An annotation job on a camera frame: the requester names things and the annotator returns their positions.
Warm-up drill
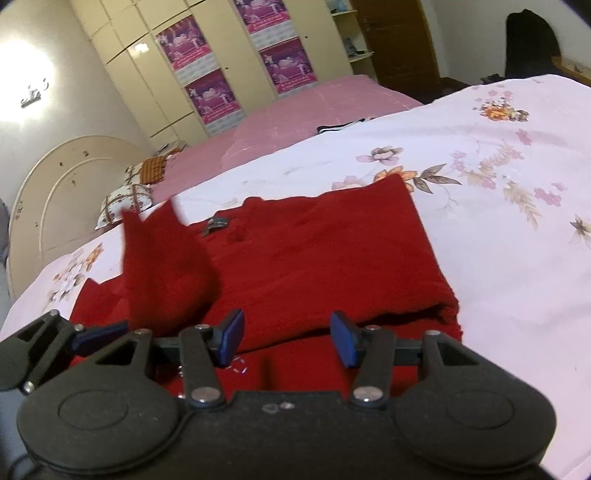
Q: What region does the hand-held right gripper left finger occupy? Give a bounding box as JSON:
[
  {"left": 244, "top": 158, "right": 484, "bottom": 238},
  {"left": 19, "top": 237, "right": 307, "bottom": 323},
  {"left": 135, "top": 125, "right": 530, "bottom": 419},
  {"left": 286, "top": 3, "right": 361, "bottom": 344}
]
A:
[{"left": 95, "top": 308, "right": 245, "bottom": 410}]

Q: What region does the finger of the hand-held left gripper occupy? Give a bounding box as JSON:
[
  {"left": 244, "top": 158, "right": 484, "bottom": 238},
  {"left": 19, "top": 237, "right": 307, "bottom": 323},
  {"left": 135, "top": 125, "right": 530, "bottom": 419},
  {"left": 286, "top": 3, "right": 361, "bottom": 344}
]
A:
[{"left": 13, "top": 310, "right": 131, "bottom": 394}]

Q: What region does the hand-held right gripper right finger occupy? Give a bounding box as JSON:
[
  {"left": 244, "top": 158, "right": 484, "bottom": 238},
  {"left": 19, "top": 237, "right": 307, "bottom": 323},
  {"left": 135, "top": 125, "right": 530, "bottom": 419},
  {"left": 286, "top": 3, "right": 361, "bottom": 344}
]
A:
[{"left": 330, "top": 311, "right": 468, "bottom": 409}]

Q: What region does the red sweater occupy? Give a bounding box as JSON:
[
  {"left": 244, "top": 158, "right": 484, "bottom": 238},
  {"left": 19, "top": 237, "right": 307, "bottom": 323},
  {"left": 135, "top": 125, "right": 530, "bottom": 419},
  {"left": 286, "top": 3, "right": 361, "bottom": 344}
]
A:
[{"left": 68, "top": 174, "right": 463, "bottom": 403}]

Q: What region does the grey curtain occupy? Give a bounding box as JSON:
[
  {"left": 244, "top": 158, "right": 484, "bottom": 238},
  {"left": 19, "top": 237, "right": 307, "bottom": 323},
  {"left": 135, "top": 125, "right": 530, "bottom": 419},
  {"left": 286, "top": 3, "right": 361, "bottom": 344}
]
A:
[{"left": 0, "top": 198, "right": 11, "bottom": 266}]

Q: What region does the cream round headboard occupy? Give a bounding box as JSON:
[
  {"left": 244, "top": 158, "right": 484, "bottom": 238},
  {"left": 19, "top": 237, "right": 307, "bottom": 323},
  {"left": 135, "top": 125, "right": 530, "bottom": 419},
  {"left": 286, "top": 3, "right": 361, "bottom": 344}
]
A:
[{"left": 8, "top": 135, "right": 157, "bottom": 301}]

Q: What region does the white floral bed sheet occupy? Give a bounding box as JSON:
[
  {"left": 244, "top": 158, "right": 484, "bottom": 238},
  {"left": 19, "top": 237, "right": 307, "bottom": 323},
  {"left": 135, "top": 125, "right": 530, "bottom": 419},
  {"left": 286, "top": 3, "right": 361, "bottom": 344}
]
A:
[{"left": 0, "top": 74, "right": 591, "bottom": 480}]

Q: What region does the orange patterned cushion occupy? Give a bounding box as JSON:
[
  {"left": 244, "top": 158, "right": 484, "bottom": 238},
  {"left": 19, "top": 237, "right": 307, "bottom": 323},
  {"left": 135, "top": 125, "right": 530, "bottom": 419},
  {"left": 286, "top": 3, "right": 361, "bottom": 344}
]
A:
[{"left": 140, "top": 148, "right": 180, "bottom": 185}]

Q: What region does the black and white cloth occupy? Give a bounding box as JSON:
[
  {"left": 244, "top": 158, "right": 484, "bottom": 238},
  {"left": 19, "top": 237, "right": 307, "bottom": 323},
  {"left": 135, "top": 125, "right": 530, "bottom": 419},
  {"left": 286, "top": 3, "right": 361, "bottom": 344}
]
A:
[{"left": 316, "top": 117, "right": 376, "bottom": 136}]

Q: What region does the pink bed sheet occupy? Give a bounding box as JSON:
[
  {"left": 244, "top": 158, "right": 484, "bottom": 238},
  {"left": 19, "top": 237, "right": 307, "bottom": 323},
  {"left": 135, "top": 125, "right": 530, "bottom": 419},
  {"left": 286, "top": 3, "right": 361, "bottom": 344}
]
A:
[{"left": 151, "top": 75, "right": 426, "bottom": 205}]

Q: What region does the cream wardrobe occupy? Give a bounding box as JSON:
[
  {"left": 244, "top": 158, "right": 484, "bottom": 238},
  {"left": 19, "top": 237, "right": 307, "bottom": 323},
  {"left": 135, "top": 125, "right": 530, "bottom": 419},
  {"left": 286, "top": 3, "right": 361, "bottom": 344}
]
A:
[{"left": 68, "top": 0, "right": 357, "bottom": 153}]

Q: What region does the cream open shelf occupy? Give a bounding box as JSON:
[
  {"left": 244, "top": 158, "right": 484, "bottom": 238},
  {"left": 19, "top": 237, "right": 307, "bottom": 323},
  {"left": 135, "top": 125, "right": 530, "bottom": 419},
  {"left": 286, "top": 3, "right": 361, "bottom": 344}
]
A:
[{"left": 324, "top": 0, "right": 376, "bottom": 78}]

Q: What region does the brown wooden door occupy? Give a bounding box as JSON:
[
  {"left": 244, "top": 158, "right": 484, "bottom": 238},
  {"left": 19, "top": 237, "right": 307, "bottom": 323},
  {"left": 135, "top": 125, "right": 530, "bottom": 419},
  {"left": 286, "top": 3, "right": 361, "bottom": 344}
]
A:
[{"left": 350, "top": 0, "right": 440, "bottom": 92}]

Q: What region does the black hanging cloth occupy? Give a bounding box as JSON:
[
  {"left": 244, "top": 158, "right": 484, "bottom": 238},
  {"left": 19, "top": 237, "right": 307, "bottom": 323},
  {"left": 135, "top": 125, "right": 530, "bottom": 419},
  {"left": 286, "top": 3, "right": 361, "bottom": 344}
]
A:
[{"left": 505, "top": 10, "right": 560, "bottom": 80}]

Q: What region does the pink wall poster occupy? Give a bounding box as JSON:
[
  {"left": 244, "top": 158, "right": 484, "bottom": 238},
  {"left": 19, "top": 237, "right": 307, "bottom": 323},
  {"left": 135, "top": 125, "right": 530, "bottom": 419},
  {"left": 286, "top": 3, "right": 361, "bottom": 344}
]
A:
[
  {"left": 155, "top": 15, "right": 208, "bottom": 73},
  {"left": 185, "top": 69, "right": 243, "bottom": 126},
  {"left": 259, "top": 38, "right": 317, "bottom": 96},
  {"left": 233, "top": 0, "right": 294, "bottom": 36}
]

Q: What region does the wall hook rack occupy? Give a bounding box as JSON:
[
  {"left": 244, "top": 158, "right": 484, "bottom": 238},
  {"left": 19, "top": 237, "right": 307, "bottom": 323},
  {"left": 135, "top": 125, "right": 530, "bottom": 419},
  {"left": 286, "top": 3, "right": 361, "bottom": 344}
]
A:
[{"left": 20, "top": 78, "right": 50, "bottom": 108}]

